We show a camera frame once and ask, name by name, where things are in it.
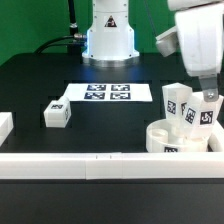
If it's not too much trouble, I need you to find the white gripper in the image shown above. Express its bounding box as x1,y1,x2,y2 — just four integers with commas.
175,3,224,102

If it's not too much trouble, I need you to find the white front fence bar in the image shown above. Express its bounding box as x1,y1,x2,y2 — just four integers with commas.
0,152,224,180

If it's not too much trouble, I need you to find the black cable at base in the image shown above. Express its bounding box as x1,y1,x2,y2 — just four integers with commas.
34,33,88,54

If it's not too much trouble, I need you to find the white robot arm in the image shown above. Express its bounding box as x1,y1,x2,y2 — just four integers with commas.
167,0,224,102

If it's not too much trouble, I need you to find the white right fence bar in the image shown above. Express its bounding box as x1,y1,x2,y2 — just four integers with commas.
208,121,224,153

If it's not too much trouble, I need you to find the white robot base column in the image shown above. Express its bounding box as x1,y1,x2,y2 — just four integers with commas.
82,0,140,67

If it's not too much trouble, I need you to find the white round stool seat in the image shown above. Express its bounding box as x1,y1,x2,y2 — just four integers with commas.
146,119,208,153

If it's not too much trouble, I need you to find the white sheet with tags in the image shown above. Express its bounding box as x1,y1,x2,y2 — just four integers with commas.
64,83,152,102

